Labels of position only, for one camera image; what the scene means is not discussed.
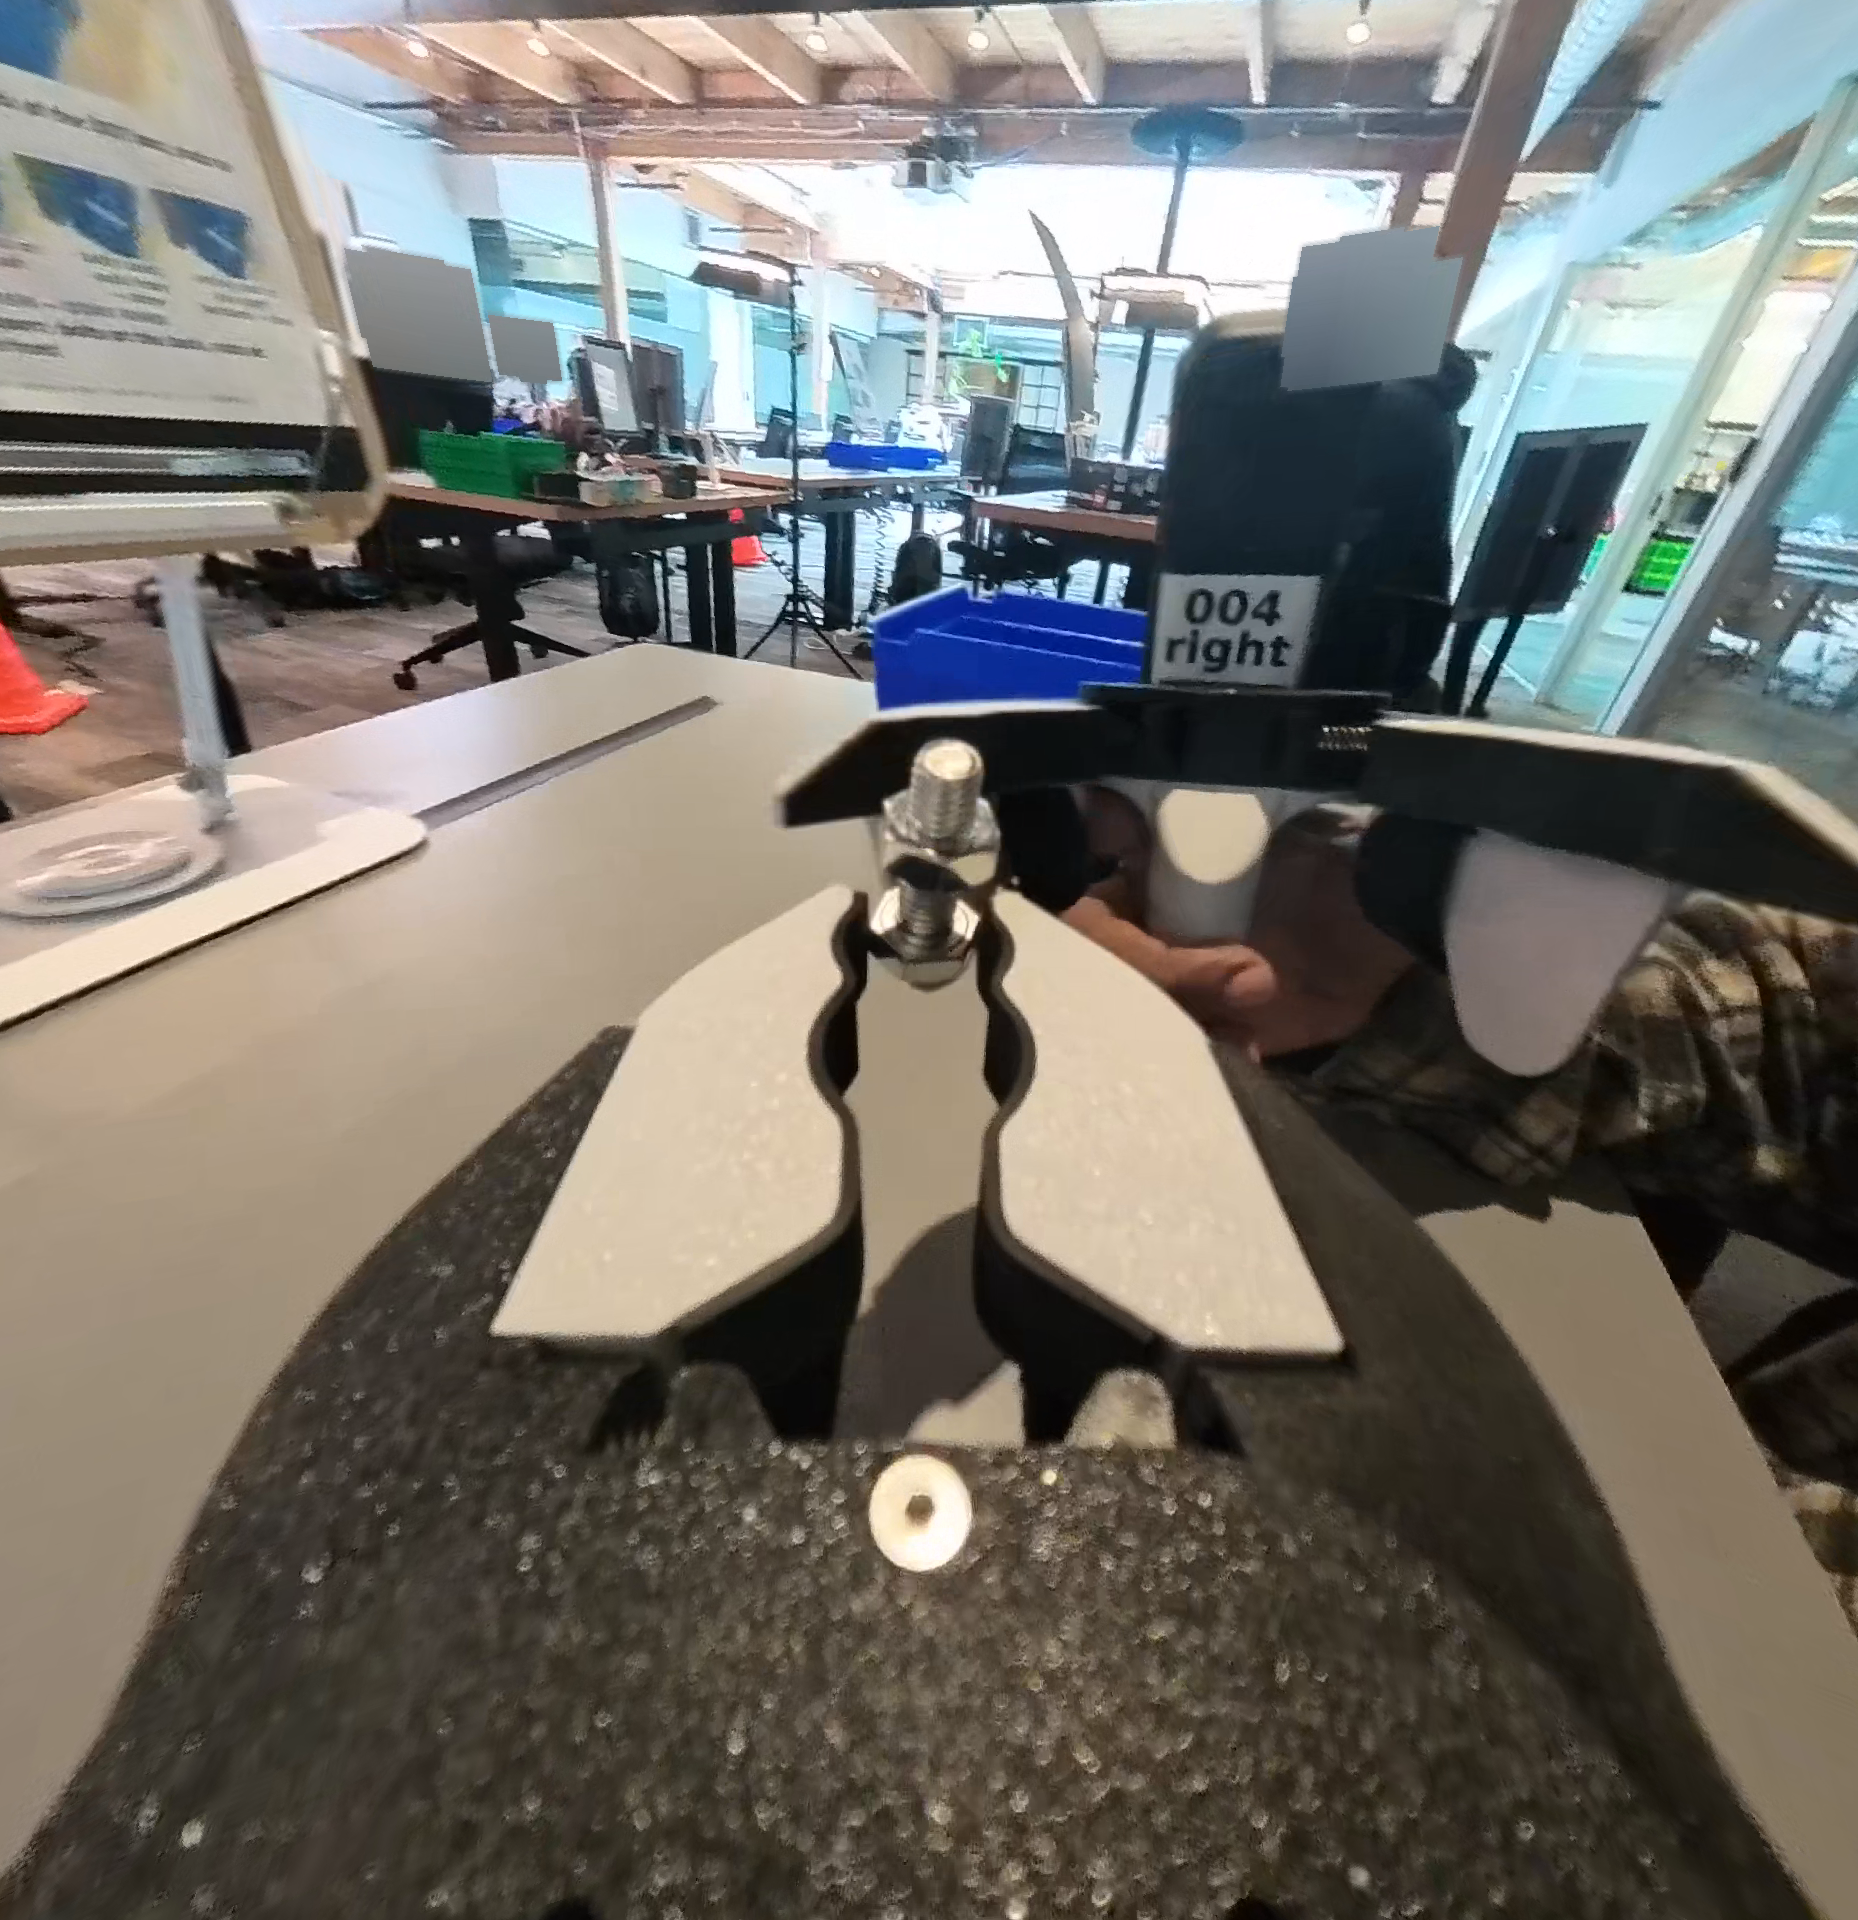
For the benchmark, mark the silver hex nut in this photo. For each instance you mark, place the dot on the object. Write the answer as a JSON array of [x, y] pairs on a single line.
[[933, 833]]

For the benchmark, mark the person's plaid shirt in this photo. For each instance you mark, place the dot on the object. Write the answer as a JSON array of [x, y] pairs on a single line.
[[1849, 1557]]

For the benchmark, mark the green plastic crates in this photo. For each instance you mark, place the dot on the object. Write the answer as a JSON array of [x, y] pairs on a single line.
[[492, 468]]

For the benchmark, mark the black tripod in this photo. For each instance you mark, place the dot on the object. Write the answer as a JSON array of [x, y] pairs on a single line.
[[790, 530]]

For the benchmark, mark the black desk monitors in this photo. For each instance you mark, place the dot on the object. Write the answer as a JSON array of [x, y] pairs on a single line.
[[615, 386]]

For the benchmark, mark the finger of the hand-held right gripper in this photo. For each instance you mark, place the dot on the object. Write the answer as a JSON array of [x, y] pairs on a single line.
[[1054, 749], [1621, 815]]

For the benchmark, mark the black monitor on stand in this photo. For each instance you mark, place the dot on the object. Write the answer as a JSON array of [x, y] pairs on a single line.
[[1545, 517]]

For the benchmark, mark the brown wooden post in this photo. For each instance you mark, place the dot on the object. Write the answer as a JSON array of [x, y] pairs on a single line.
[[1502, 116]]

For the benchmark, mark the clear document stand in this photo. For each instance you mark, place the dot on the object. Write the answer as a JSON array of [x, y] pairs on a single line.
[[264, 512]]

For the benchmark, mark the blue plastic bin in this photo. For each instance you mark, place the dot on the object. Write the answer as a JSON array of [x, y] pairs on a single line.
[[1018, 646]]

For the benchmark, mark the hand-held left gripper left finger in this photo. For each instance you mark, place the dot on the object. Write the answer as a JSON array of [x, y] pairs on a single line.
[[674, 1135]]

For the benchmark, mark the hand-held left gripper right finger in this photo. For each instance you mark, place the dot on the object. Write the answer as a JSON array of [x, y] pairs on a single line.
[[1149, 1168]]

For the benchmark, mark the black round ceiling lamp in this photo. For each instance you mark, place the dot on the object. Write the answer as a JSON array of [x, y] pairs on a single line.
[[1191, 132]]

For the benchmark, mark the silver bolt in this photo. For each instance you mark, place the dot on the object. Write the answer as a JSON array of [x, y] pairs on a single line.
[[933, 935]]

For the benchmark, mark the printed instruction sheet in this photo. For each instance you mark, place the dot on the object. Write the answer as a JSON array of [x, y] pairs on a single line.
[[116, 297]]

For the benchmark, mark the person's right hand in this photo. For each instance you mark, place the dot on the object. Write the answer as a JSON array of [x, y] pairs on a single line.
[[1260, 995]]

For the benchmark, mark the black office chair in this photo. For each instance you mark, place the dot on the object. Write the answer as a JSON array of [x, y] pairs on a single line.
[[499, 573]]

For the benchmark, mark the black backpack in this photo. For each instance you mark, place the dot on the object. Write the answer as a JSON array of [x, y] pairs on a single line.
[[918, 562], [628, 591]]

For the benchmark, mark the large orange traffic cone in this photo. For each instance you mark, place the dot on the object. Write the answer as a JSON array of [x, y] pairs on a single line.
[[8, 670]]

